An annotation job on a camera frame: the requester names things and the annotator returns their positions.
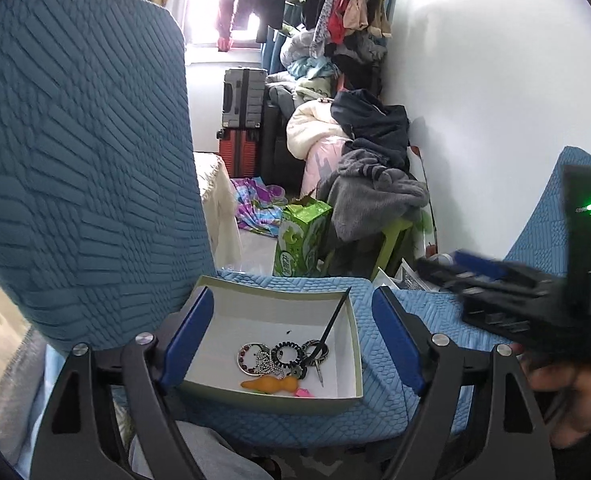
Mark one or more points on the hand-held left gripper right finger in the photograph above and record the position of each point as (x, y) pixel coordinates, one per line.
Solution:
(395, 340)

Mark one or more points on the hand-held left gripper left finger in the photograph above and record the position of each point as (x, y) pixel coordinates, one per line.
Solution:
(190, 340)

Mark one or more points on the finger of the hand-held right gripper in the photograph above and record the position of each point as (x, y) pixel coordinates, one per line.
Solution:
(445, 275)
(480, 262)

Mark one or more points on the black hair stick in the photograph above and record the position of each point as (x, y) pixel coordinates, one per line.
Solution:
(334, 320)

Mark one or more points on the orange gourd pendant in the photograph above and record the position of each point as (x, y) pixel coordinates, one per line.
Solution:
(268, 385)

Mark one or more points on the pale green cardboard box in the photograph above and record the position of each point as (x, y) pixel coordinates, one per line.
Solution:
(275, 310)

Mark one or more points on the pink hair clip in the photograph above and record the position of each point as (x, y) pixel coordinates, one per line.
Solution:
(305, 392)

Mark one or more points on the person's right forearm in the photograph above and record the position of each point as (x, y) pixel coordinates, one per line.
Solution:
(590, 460)

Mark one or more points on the person's right hand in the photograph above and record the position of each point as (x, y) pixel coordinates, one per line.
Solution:
(575, 410)

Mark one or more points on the white paper bag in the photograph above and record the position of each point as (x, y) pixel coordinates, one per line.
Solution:
(410, 277)

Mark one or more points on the green plastic stool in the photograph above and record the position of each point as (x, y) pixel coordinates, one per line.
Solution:
(400, 240)

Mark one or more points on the grey fleece garment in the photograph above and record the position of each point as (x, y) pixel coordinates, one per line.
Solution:
(370, 195)

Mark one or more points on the person's grey trousers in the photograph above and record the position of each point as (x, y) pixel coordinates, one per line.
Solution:
(190, 452)

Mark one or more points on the green tissue package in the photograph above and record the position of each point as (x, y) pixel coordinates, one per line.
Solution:
(300, 240)

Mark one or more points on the colourful tie-dye cloth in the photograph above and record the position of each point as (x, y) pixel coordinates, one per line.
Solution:
(255, 205)

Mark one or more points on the pink floral quilt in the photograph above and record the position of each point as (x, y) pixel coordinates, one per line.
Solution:
(325, 165)

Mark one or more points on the navy blue jacket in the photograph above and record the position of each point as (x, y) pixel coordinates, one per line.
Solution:
(375, 125)

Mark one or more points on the grey blanket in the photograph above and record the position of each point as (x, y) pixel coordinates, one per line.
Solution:
(10, 400)

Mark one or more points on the red suitcase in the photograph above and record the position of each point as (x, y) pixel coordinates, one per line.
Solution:
(240, 152)

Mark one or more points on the cream duvet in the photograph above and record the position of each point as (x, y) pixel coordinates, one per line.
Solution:
(310, 125)

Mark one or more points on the black suitcase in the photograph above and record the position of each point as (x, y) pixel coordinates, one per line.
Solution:
(278, 150)

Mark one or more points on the blue quilted chair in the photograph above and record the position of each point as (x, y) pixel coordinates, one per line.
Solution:
(75, 160)

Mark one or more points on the grey hard suitcase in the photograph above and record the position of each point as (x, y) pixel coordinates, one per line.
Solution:
(243, 97)

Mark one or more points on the pile of mixed clothes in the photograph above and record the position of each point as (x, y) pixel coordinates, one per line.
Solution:
(320, 60)

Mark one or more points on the teal curtain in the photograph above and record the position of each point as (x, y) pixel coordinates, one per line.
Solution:
(275, 20)

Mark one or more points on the dark red hanging coat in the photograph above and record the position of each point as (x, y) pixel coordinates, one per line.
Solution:
(228, 15)

